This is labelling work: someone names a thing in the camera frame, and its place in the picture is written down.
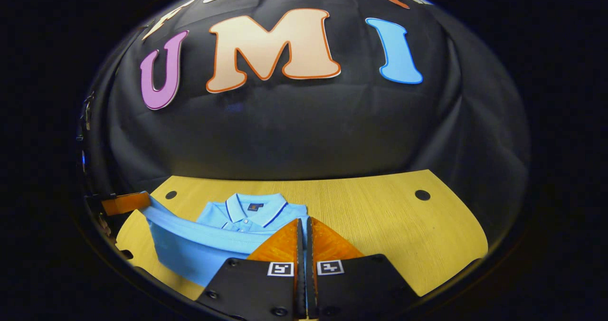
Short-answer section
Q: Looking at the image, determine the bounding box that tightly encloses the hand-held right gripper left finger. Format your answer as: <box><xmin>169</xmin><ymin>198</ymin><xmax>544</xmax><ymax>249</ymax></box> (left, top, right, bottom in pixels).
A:
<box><xmin>196</xmin><ymin>217</ymin><xmax>305</xmax><ymax>320</ymax></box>

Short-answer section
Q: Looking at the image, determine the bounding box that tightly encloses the light blue T-shirt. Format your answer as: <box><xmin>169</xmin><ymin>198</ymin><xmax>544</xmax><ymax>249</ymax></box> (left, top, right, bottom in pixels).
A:
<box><xmin>137</xmin><ymin>191</ymin><xmax>312</xmax><ymax>289</ymax></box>

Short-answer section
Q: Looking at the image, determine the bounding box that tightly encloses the black backdrop cloth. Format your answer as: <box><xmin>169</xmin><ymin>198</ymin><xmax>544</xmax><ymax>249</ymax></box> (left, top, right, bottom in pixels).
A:
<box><xmin>80</xmin><ymin>0</ymin><xmax>532</xmax><ymax>264</ymax></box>

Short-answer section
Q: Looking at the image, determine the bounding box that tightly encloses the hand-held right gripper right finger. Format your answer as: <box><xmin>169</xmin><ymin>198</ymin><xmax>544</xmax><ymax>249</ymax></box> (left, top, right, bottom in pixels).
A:
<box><xmin>306</xmin><ymin>216</ymin><xmax>422</xmax><ymax>320</ymax></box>

